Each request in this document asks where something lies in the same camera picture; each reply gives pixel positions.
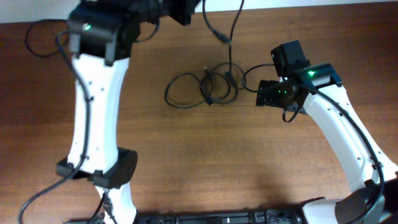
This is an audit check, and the black usb cable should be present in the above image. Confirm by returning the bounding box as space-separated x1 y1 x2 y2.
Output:
201 0 246 105
164 65 231 110
24 19 71 59

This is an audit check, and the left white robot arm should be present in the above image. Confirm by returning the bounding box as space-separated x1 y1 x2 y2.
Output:
56 1 197 223

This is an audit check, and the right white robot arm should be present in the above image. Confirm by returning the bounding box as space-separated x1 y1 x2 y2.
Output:
256 62 397 223

